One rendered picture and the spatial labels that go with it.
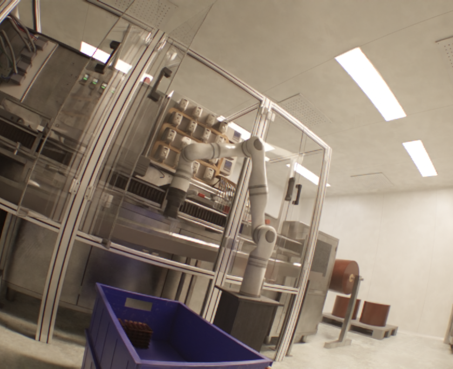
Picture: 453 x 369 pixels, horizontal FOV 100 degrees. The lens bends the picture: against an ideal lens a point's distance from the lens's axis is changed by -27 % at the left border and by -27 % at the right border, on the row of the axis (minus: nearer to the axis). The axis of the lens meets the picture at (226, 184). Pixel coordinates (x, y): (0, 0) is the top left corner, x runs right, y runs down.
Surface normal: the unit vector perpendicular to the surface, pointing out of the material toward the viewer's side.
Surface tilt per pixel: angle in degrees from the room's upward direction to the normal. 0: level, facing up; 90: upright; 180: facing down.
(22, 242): 90
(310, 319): 90
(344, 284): 90
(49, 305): 90
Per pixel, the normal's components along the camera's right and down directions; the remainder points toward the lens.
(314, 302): 0.54, -0.08
